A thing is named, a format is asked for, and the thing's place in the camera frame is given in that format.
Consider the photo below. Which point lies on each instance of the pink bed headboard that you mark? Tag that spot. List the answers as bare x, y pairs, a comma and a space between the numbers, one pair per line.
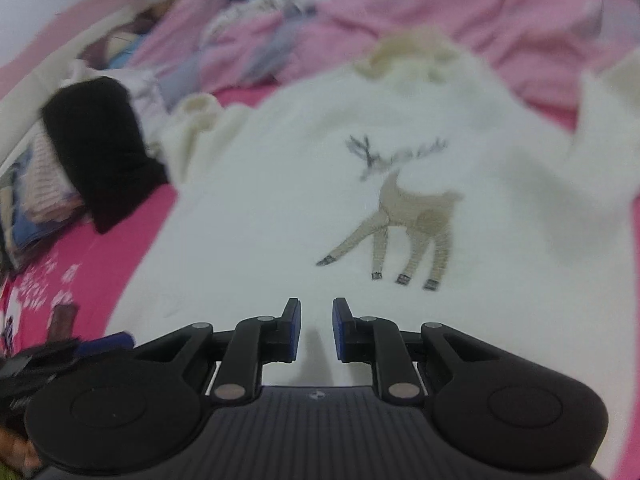
50, 35

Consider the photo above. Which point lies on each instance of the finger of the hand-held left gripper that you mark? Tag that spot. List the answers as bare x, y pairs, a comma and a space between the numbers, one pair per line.
105, 342

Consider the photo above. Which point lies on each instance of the pink patterned duvet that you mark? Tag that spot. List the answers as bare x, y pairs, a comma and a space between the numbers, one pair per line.
500, 5

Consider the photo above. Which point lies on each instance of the brown patterned cloth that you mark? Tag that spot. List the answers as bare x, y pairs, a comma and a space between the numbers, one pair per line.
145, 20

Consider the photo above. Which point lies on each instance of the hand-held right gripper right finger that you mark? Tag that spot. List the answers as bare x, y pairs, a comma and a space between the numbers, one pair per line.
340, 330

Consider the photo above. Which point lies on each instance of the pink floral blanket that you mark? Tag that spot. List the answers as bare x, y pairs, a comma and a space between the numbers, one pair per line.
115, 260

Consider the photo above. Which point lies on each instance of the stack of folded clothes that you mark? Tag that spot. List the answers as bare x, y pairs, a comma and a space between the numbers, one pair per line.
45, 185

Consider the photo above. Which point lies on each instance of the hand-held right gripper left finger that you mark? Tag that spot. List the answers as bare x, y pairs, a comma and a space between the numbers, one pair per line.
295, 330

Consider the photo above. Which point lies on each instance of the white deer-print sweater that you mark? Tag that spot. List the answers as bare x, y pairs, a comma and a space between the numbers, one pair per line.
280, 220

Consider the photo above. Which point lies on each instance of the black folded garment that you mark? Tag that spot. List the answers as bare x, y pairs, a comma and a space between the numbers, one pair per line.
100, 160

